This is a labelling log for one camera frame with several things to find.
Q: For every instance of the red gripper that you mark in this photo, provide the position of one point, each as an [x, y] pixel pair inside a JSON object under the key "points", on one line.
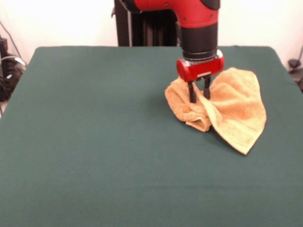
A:
{"points": [[198, 71]]}

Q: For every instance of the tan terry towel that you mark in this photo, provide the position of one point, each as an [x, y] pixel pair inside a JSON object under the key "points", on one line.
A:
{"points": [[236, 106]]}

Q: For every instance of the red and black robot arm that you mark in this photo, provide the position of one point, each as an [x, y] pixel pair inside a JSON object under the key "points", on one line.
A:
{"points": [[198, 35]]}

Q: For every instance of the black rounded device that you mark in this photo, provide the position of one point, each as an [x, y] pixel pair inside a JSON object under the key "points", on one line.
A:
{"points": [[294, 63]]}

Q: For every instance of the dark green table cloth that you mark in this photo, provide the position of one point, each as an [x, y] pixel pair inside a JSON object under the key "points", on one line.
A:
{"points": [[71, 142]]}

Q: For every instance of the black plug adapter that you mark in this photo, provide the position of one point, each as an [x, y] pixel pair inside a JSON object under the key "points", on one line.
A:
{"points": [[3, 45]]}

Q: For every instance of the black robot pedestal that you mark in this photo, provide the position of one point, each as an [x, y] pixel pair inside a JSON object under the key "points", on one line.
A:
{"points": [[151, 30]]}

